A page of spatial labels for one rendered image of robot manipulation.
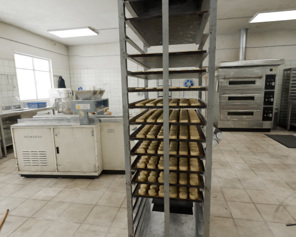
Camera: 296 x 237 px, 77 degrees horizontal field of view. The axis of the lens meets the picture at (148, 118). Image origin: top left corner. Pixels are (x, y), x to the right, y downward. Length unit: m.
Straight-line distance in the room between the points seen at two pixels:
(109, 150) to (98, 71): 4.87
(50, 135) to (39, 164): 0.51
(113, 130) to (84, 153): 0.53
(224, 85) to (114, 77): 3.84
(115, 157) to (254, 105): 4.40
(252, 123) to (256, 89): 0.99
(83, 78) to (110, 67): 1.19
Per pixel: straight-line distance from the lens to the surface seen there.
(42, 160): 3.23
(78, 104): 2.74
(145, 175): 1.23
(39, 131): 3.12
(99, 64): 7.43
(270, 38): 7.41
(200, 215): 1.26
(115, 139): 2.86
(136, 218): 1.36
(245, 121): 6.08
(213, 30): 1.02
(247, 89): 5.97
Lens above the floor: 1.33
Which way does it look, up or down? 9 degrees down
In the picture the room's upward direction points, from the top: 1 degrees counter-clockwise
